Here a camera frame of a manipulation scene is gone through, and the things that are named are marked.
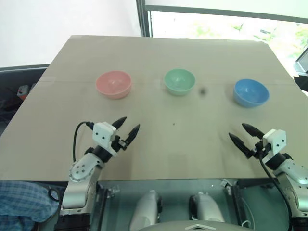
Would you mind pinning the blue plastic bowl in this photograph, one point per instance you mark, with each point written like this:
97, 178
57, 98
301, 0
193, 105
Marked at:
250, 92

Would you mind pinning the dark side bench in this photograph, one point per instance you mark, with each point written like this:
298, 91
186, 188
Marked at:
14, 106

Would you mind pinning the dark window frame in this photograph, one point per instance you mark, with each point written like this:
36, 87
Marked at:
144, 18

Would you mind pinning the grey robot torso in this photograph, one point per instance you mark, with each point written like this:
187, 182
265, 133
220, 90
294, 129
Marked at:
192, 227

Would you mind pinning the dark monitor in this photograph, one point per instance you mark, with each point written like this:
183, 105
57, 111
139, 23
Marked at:
302, 62

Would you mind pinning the green plastic bowl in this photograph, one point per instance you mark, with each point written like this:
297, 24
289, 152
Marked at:
179, 81

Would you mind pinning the orange and grey device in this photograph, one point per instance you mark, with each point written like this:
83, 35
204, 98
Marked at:
23, 91

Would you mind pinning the metal table bracket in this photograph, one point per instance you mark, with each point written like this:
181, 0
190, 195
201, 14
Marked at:
225, 185

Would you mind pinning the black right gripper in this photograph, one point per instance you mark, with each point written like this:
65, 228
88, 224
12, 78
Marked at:
259, 148

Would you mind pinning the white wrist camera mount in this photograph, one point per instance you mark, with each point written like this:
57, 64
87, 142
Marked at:
276, 142
103, 136

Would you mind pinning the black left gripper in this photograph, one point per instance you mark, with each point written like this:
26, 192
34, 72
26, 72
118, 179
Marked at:
119, 144

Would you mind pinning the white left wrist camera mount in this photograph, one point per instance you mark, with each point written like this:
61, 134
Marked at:
103, 136

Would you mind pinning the pink plastic bowl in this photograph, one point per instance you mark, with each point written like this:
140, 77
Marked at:
113, 83

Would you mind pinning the person in blue plaid shirt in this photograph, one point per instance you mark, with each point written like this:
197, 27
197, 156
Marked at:
21, 202

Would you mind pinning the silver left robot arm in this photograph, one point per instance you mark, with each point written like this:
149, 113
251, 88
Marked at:
80, 170

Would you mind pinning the silver rounded right robot leg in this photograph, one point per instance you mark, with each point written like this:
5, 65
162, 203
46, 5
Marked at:
207, 209

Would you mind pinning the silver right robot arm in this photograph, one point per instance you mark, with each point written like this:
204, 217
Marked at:
294, 173

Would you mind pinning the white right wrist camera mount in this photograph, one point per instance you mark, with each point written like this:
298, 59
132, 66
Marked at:
276, 142

